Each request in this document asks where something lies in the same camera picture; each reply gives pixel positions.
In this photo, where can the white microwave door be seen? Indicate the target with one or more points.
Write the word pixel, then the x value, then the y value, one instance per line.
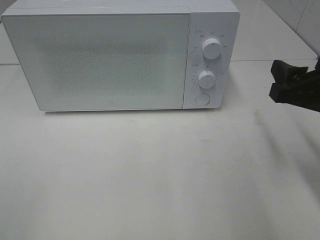
pixel 102 62

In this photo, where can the white microwave oven body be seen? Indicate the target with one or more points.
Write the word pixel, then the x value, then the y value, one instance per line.
pixel 207 18

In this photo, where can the round white door button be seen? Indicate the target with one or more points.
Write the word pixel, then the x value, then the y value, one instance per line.
pixel 202 99

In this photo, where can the white microwave knob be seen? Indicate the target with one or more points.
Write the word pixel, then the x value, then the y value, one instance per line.
pixel 211 47
pixel 206 79

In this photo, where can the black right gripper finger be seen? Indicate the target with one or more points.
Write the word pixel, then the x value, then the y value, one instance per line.
pixel 286 74
pixel 305 96

